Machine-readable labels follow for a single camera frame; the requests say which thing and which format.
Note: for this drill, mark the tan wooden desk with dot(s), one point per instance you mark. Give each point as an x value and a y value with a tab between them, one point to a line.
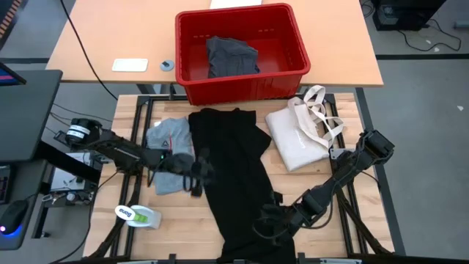
128	33

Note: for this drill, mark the white paper shirt tag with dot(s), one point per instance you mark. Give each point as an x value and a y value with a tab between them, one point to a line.
157	124

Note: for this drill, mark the black computer tower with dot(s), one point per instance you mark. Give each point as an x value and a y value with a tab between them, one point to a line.
406	14

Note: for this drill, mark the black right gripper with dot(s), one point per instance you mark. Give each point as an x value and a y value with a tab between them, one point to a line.
284	220

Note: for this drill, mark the black monitor with lit screen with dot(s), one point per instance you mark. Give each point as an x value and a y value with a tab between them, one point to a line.
9	75

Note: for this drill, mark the white rectangular pad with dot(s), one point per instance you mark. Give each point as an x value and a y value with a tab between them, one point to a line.
130	65

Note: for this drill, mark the grey round desk grommet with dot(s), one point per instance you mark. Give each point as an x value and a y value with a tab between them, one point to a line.
167	65

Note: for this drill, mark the white paper sheet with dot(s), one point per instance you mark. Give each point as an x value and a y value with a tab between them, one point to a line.
234	3

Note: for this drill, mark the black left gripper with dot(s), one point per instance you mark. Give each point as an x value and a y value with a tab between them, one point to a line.
183	165

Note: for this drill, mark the dark grey garment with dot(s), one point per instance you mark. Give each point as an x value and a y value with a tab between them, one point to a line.
231	56

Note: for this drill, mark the black computer mouse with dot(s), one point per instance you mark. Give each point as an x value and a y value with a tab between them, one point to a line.
12	216

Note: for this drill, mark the black side desk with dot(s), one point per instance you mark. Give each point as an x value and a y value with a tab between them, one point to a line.
25	117

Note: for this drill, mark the grey Reebok t-shirt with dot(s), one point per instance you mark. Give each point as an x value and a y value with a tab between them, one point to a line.
168	135

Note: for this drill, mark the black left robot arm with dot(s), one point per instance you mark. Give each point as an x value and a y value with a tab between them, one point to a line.
117	148

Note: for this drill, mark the cream canvas tote bag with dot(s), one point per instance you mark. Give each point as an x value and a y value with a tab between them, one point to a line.
297	143

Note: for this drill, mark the white spray bottle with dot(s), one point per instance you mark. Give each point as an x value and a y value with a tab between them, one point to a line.
141	216

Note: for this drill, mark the black garment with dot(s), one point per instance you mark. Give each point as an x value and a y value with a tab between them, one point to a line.
234	176

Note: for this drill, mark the red plastic laundry bin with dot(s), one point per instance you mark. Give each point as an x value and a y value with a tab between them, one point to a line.
238	91

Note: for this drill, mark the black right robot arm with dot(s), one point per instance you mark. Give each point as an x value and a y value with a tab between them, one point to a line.
348	168

